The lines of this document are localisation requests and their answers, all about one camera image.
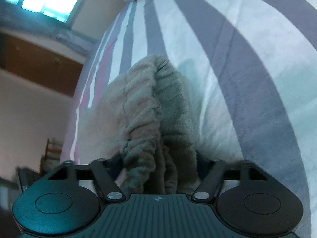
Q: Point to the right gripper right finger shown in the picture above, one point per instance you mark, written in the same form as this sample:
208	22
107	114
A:
210	174

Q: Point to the small wooden chair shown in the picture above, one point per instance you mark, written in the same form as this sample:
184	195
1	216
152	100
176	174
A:
51	158

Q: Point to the left grey-blue curtain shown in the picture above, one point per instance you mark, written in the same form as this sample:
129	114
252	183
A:
25	21

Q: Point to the brown wooden door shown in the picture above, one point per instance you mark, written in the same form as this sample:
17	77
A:
39	65

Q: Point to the striped bed sheet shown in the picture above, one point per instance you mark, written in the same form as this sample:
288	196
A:
250	69

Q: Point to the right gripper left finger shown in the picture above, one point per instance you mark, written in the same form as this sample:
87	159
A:
105	173

